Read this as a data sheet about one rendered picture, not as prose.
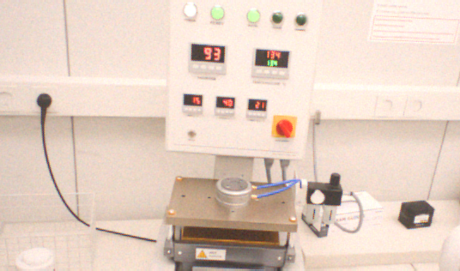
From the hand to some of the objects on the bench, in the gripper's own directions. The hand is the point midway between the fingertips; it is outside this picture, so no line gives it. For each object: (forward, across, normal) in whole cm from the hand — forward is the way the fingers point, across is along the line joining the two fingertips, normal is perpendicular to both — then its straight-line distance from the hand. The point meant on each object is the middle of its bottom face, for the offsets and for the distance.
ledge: (+32, -22, +35) cm, 52 cm away
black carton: (+28, -20, +37) cm, 51 cm away
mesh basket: (-25, -120, +40) cm, 129 cm away
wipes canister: (-34, -115, +20) cm, 122 cm away
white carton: (+17, -42, +40) cm, 60 cm away
